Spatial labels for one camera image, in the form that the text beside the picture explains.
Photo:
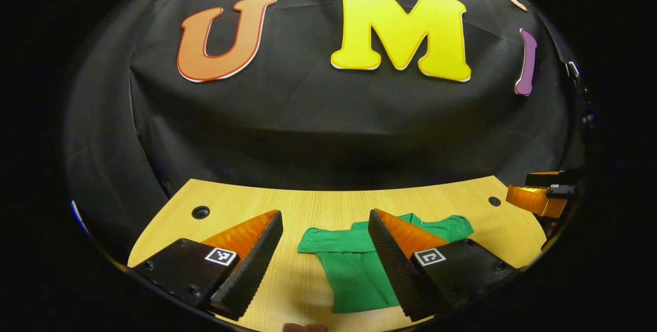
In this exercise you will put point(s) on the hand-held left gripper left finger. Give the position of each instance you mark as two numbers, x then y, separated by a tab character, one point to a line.
251	275

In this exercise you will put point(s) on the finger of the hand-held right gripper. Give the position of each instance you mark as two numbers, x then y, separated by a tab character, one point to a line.
552	178
534	200

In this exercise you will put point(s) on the green T-shirt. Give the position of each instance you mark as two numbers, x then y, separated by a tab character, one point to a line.
354	270

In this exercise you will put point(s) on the black backdrop cloth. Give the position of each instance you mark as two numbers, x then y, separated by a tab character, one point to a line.
308	116

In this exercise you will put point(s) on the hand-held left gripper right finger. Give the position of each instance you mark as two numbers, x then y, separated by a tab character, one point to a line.
392	270

